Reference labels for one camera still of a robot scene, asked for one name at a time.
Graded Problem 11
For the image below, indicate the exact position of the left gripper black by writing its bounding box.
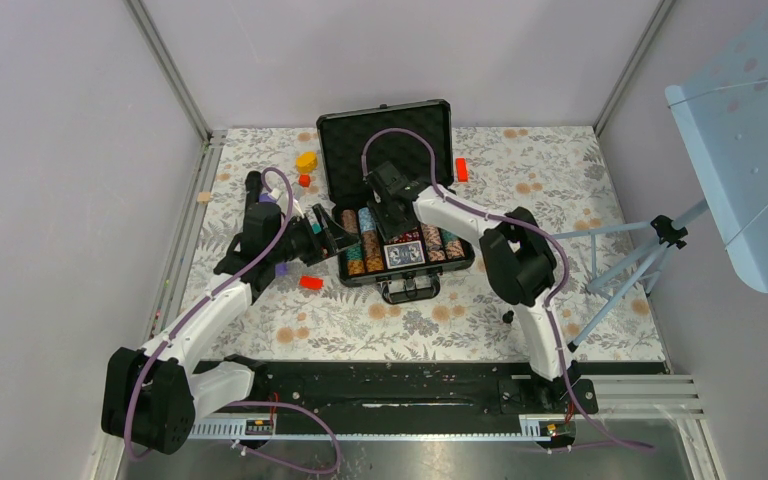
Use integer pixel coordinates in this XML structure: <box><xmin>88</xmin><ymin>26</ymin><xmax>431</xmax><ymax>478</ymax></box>
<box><xmin>269</xmin><ymin>204</ymin><xmax>360</xmax><ymax>266</ymax></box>

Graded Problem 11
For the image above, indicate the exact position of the blue playing card deck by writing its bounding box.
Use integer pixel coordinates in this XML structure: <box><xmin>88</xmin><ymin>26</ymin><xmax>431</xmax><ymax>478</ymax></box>
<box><xmin>384</xmin><ymin>241</ymin><xmax>426</xmax><ymax>269</ymax></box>

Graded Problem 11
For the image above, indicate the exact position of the black poker chip case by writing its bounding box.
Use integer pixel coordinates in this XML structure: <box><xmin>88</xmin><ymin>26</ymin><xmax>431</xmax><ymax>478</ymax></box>
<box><xmin>316</xmin><ymin>99</ymin><xmax>475</xmax><ymax>305</ymax></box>

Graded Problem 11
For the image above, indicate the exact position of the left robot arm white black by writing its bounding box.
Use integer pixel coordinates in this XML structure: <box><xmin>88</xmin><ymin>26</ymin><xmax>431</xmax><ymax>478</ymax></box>
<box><xmin>100</xmin><ymin>202</ymin><xmax>360</xmax><ymax>454</ymax></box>

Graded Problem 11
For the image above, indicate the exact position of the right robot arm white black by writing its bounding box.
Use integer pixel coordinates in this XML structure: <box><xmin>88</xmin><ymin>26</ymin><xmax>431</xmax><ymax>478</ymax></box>
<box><xmin>361</xmin><ymin>157</ymin><xmax>574</xmax><ymax>412</ymax></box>

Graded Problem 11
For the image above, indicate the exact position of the brown chip stack far left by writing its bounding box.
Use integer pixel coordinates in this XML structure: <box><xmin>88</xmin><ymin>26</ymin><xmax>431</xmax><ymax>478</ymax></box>
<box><xmin>341</xmin><ymin>209</ymin><xmax>366</xmax><ymax>276</ymax></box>

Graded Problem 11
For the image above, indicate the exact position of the red rectangular block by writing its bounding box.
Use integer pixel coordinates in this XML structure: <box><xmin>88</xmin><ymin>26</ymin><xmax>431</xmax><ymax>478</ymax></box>
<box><xmin>299</xmin><ymin>275</ymin><xmax>325</xmax><ymax>291</ymax></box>

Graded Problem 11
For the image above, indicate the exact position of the purple toy microphone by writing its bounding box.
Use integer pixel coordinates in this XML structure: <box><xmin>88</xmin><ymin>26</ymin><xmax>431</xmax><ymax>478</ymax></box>
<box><xmin>259</xmin><ymin>192</ymin><xmax>288</xmax><ymax>277</ymax></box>

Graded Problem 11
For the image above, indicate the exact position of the yellow cylinder block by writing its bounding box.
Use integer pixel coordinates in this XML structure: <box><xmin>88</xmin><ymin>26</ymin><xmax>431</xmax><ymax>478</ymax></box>
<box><xmin>295</xmin><ymin>151</ymin><xmax>318</xmax><ymax>175</ymax></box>

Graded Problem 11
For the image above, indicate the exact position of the purple chip stack far right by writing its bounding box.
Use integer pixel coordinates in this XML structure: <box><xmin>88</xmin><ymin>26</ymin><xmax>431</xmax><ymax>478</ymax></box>
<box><xmin>440</xmin><ymin>229</ymin><xmax>465</xmax><ymax>260</ymax></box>

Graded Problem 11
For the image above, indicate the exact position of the red block beside case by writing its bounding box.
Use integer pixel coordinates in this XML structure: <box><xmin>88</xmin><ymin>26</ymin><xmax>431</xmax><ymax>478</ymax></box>
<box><xmin>455</xmin><ymin>157</ymin><xmax>469</xmax><ymax>183</ymax></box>

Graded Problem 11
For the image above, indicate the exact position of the black microphone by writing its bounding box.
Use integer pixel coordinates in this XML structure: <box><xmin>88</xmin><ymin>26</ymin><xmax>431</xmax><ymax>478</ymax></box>
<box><xmin>244</xmin><ymin>170</ymin><xmax>263</xmax><ymax>214</ymax></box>

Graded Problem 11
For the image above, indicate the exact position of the floral table mat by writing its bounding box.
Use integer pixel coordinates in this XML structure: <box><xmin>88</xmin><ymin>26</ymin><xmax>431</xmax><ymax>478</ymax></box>
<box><xmin>171</xmin><ymin>126</ymin><xmax>633</xmax><ymax>362</ymax></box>

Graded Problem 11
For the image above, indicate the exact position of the light blue tripod stand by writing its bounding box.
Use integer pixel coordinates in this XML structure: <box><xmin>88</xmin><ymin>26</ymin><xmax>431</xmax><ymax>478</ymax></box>
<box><xmin>554</xmin><ymin>200</ymin><xmax>709</xmax><ymax>352</ymax></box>

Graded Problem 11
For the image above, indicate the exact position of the light blue perforated panel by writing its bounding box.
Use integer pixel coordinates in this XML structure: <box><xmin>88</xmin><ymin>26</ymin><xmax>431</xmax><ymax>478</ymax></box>
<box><xmin>665</xmin><ymin>9</ymin><xmax>768</xmax><ymax>293</ymax></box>

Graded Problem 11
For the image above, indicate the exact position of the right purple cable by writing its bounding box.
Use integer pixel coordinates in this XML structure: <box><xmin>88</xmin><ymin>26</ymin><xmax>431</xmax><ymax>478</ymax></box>
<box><xmin>362</xmin><ymin>127</ymin><xmax>657</xmax><ymax>454</ymax></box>

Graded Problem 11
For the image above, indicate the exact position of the purple cable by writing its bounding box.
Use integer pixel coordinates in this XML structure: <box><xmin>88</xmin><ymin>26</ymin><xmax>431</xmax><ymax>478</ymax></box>
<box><xmin>362</xmin><ymin>127</ymin><xmax>657</xmax><ymax>454</ymax></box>
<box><xmin>124</xmin><ymin>166</ymin><xmax>344</xmax><ymax>475</ymax></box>

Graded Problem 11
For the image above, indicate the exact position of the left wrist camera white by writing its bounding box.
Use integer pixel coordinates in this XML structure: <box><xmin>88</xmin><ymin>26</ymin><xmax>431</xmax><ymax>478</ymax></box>
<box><xmin>268</xmin><ymin>188</ymin><xmax>305</xmax><ymax>218</ymax></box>

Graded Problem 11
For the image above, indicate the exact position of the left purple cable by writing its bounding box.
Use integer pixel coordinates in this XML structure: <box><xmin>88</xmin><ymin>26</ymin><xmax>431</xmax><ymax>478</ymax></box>
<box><xmin>124</xmin><ymin>166</ymin><xmax>344</xmax><ymax>475</ymax></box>

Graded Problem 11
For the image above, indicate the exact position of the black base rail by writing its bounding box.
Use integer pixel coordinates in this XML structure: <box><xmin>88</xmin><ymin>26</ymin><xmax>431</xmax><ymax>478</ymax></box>
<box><xmin>142</xmin><ymin>354</ymin><xmax>601</xmax><ymax>437</ymax></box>

